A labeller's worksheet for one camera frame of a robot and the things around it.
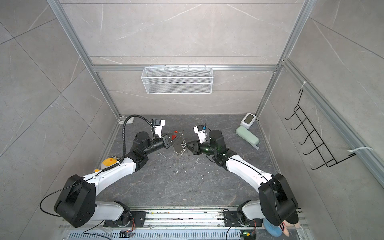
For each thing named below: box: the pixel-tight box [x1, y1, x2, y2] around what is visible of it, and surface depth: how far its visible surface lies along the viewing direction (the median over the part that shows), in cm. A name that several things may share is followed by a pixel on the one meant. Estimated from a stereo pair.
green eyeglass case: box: [235, 126, 260, 150], surface depth 108 cm
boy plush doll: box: [262, 218, 300, 238], surface depth 67 cm
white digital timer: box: [240, 112, 257, 130], surface depth 113 cm
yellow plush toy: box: [94, 158, 118, 173], surface depth 88 cm
